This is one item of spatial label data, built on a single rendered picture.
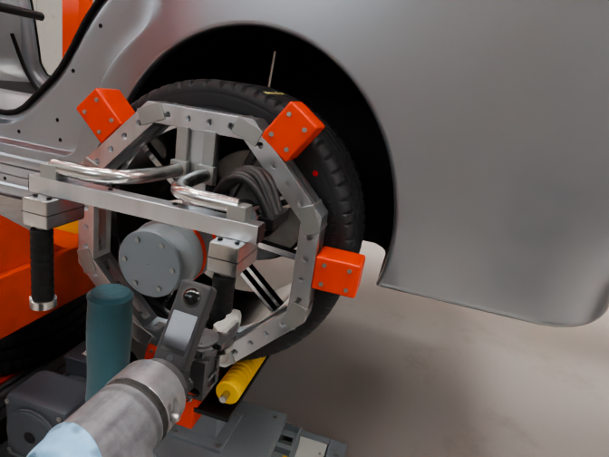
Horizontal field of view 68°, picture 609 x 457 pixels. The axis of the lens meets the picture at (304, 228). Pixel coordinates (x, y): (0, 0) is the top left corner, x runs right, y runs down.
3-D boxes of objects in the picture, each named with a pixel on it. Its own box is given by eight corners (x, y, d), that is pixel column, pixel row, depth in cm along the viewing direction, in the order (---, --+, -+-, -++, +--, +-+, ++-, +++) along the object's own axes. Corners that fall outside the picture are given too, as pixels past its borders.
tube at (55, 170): (189, 180, 92) (193, 127, 89) (130, 198, 74) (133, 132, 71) (113, 164, 95) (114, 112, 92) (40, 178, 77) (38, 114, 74)
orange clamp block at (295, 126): (295, 159, 92) (326, 126, 89) (285, 162, 85) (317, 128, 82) (272, 133, 92) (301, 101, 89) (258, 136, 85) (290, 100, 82)
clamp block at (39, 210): (85, 218, 84) (85, 190, 83) (46, 231, 76) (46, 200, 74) (62, 213, 85) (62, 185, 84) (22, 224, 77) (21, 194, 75)
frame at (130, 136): (302, 373, 103) (343, 131, 87) (294, 390, 97) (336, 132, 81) (94, 313, 114) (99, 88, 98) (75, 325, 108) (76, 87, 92)
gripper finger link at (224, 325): (234, 335, 77) (202, 362, 69) (237, 304, 75) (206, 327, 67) (250, 342, 76) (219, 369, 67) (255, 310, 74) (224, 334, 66)
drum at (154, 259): (228, 270, 101) (236, 209, 97) (180, 310, 81) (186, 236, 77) (172, 256, 104) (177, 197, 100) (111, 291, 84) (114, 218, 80)
